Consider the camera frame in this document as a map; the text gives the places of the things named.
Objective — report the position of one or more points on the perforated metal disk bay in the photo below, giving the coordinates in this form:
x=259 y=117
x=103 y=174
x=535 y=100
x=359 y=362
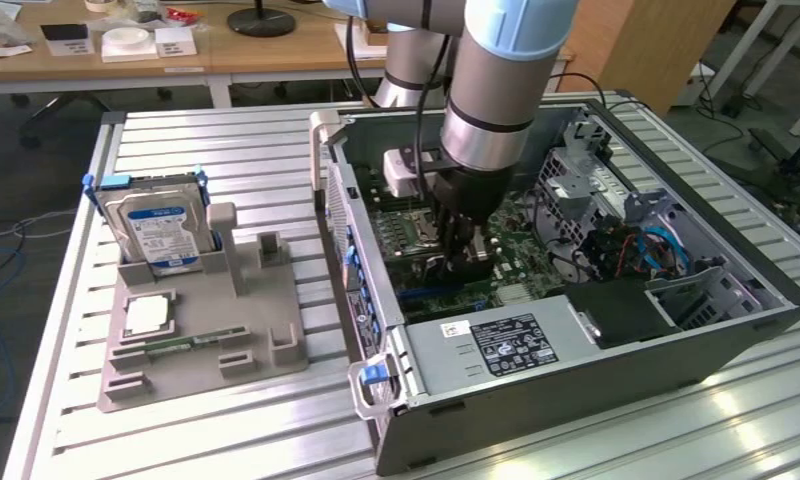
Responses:
x=574 y=200

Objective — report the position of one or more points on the silver chipset heatsink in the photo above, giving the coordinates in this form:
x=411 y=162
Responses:
x=521 y=295

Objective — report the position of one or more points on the grey plastic parts rack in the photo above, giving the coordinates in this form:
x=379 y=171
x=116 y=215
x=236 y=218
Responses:
x=220 y=310

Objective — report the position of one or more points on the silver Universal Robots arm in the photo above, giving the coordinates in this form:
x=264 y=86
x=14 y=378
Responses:
x=501 y=75

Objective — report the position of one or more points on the black and white box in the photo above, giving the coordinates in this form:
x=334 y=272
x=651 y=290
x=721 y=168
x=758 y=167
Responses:
x=67 y=40

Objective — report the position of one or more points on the low-profile Nvidia graphics card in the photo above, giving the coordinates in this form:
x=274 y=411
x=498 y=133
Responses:
x=434 y=275

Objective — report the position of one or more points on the black round lamp base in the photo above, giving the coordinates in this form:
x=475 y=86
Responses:
x=260 y=22

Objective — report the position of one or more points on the open CPU socket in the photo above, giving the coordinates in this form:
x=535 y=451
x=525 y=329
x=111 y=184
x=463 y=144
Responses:
x=422 y=230

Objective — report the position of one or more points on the white paper tag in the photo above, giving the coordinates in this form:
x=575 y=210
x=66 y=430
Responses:
x=7 y=51

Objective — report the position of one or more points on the beige card retention latch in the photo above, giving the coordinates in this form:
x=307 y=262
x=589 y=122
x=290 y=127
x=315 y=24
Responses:
x=320 y=150

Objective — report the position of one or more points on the white metal desk frame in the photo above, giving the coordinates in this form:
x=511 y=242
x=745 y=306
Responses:
x=750 y=30

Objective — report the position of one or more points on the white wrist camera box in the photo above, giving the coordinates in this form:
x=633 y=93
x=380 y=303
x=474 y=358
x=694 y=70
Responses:
x=401 y=175

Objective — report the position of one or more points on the light wooden desk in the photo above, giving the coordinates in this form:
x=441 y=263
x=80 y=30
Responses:
x=67 y=67
x=274 y=50

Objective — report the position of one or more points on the white box with round bowl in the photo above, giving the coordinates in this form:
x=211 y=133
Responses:
x=130 y=47

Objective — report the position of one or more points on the blue latch tab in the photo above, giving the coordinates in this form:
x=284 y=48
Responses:
x=374 y=376

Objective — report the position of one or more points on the hard disk in blue carrier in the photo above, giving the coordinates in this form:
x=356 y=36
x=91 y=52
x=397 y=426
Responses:
x=160 y=230

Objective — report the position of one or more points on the blue expansion slot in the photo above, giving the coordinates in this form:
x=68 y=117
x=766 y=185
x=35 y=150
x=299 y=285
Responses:
x=414 y=296

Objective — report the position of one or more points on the wooden cabinet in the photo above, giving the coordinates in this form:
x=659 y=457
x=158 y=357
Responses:
x=674 y=50

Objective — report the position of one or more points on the grey metal disk bay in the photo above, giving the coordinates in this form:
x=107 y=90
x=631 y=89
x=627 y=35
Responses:
x=707 y=300

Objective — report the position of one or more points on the open black PC case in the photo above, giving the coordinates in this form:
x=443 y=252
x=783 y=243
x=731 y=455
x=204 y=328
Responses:
x=574 y=400

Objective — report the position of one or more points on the green RAM stick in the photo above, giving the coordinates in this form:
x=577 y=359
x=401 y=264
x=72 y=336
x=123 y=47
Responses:
x=417 y=257
x=187 y=344

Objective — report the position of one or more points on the grey power supply unit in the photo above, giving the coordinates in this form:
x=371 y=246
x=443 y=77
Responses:
x=441 y=370

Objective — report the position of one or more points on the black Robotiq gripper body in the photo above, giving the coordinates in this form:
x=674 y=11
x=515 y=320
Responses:
x=477 y=192

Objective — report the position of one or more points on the brown cardboard box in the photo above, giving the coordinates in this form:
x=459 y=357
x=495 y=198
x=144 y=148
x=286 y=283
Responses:
x=375 y=26

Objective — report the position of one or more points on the silver CPU chip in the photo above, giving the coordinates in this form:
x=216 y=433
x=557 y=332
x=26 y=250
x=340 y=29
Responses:
x=148 y=317

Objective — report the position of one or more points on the white tape roll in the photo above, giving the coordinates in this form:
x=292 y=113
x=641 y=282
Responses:
x=90 y=7

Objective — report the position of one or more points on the red packet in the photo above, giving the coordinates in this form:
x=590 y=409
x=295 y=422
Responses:
x=182 y=15

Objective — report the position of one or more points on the clear plastic bag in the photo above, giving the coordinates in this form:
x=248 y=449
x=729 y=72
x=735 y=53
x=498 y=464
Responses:
x=0 y=25

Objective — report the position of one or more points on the white labelled box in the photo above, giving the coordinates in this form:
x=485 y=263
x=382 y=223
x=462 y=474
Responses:
x=176 y=42

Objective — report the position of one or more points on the green motherboard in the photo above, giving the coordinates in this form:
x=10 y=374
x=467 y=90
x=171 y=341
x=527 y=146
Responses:
x=527 y=260

